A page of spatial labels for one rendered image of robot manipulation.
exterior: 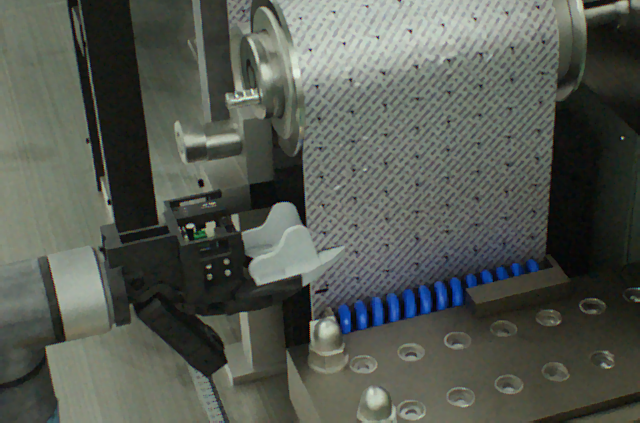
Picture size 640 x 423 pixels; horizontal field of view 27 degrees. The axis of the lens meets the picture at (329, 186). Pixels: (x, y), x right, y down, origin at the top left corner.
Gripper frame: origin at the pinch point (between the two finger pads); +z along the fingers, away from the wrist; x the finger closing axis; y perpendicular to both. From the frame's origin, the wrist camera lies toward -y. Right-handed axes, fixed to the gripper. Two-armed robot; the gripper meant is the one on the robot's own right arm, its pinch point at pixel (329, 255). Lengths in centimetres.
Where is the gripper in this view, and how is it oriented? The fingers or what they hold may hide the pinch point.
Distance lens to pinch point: 117.9
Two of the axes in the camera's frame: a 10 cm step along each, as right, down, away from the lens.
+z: 9.5, -2.1, 2.4
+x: -3.2, -5.2, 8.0
